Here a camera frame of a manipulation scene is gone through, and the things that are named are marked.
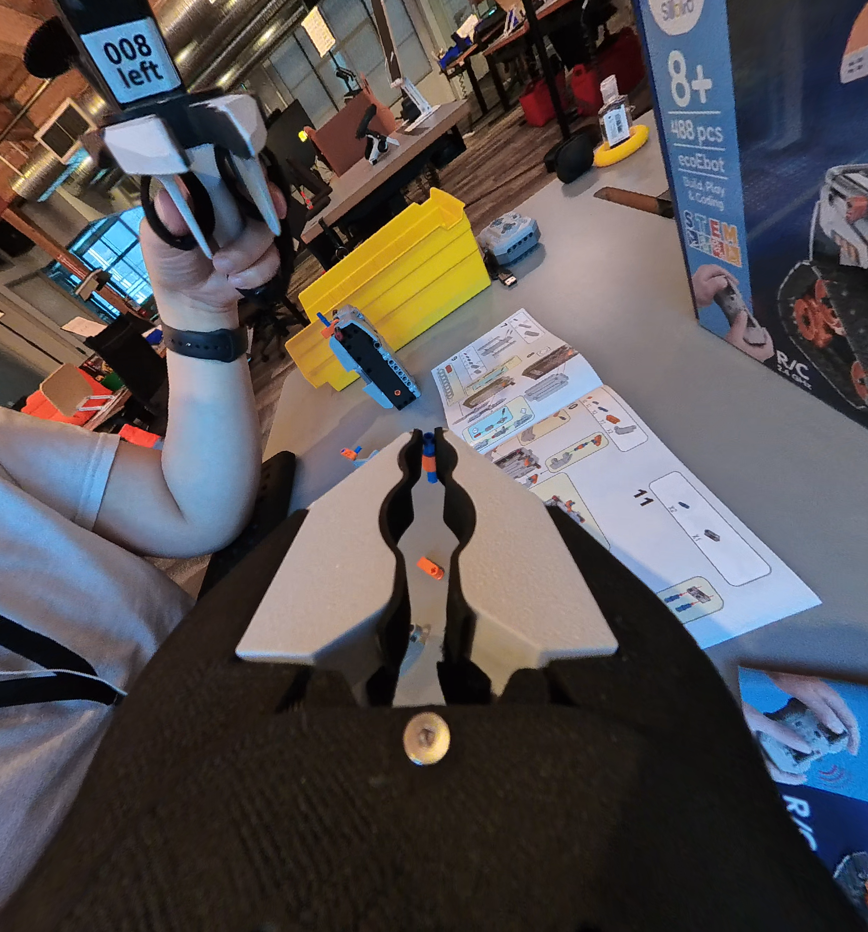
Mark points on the instruction booklet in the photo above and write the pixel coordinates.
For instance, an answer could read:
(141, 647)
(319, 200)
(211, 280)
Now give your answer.
(623, 473)

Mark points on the person's left hand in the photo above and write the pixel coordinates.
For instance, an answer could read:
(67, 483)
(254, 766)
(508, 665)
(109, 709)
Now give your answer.
(193, 291)

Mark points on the blue pin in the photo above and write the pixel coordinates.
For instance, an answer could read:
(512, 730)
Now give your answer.
(430, 478)

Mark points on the orange bin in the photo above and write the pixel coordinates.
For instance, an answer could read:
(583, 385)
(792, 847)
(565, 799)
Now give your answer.
(48, 409)

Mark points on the blue booklet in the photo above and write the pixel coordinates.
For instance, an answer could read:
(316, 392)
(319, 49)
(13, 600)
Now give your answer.
(827, 764)

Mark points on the grey table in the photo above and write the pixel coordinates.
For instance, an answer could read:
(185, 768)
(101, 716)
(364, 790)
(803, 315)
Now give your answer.
(404, 156)

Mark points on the orange axle connector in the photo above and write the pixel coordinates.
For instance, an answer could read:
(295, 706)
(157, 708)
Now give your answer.
(430, 568)

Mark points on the black wristband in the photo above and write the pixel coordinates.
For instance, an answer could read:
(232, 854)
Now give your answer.
(208, 344)

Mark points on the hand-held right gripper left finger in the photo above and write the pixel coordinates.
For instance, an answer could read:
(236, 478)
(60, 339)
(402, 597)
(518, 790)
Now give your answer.
(317, 582)

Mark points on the black usb plug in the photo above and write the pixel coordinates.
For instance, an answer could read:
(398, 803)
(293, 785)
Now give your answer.
(505, 277)

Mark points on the grey desk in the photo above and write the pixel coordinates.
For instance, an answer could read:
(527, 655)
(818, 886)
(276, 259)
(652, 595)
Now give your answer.
(623, 291)

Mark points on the red container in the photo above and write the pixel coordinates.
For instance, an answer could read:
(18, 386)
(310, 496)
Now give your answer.
(541, 102)
(623, 58)
(585, 87)

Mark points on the small cardboard box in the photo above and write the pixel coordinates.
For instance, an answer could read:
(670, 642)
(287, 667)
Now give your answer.
(73, 386)

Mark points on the grey black brick assembly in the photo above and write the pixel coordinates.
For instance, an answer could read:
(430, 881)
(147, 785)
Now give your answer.
(375, 364)

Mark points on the hand sanitizer bottle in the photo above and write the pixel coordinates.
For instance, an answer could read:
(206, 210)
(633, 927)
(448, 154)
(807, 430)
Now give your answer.
(614, 116)

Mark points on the long wooden table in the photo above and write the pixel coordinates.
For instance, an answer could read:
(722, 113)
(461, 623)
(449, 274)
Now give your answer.
(510, 35)

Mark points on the black rounded object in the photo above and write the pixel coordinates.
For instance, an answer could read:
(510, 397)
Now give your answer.
(576, 160)

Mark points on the brown wooden strip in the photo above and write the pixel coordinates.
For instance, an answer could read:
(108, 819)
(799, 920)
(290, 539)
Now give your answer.
(634, 202)

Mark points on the dark blue toy box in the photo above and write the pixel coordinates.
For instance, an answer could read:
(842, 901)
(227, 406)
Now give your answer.
(768, 182)

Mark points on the grey piece with orange pin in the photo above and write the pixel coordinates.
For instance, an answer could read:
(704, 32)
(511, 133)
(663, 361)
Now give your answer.
(361, 459)

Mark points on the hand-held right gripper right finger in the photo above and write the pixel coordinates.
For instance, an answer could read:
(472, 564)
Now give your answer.
(535, 582)

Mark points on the yellow plastic bin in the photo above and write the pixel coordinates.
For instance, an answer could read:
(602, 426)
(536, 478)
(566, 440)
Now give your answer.
(404, 262)

